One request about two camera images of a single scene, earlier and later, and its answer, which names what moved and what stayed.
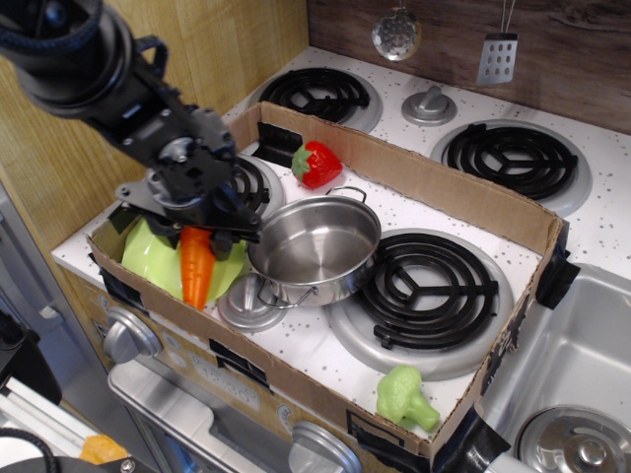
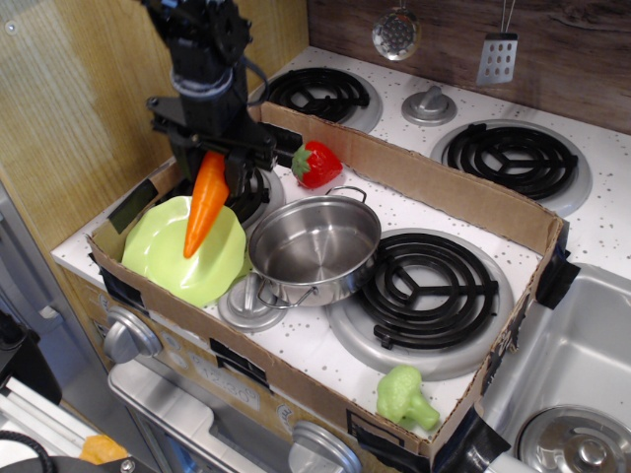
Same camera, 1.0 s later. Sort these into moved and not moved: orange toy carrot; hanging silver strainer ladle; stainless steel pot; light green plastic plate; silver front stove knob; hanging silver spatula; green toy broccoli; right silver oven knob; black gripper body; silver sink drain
Moved: black gripper body; orange toy carrot
Not moved: light green plastic plate; hanging silver spatula; right silver oven knob; hanging silver strainer ladle; stainless steel pot; silver sink drain; silver front stove knob; green toy broccoli
